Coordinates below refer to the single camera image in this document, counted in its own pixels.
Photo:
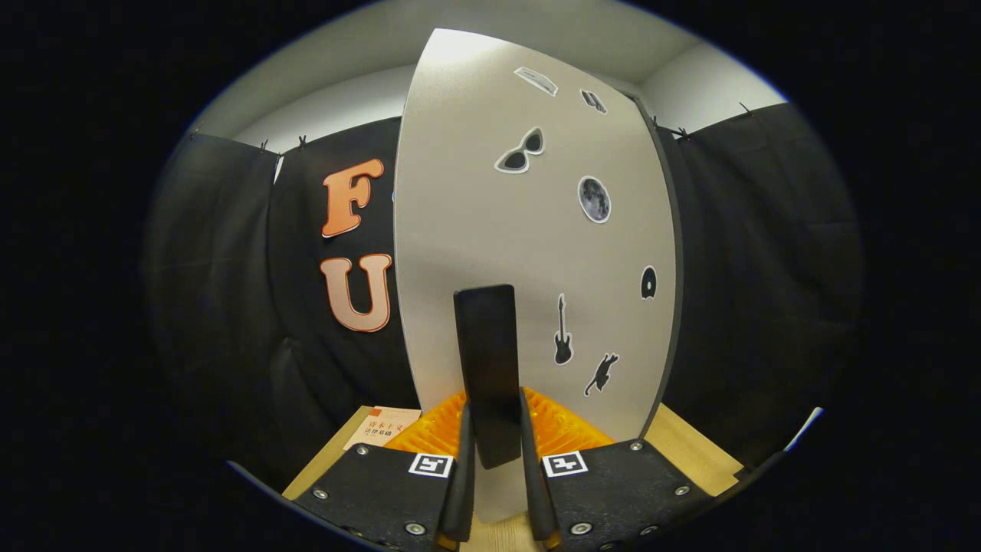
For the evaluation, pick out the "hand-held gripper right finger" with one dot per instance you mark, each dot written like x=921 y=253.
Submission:
x=531 y=491

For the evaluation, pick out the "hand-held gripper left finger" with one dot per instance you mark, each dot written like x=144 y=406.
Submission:
x=466 y=491

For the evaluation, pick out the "white shoe cabinet door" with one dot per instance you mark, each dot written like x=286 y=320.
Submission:
x=475 y=192

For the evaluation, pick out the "cream red cover book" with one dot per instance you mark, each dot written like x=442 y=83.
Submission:
x=375 y=429

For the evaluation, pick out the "black backdrop cloth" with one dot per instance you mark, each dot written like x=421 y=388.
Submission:
x=214 y=307

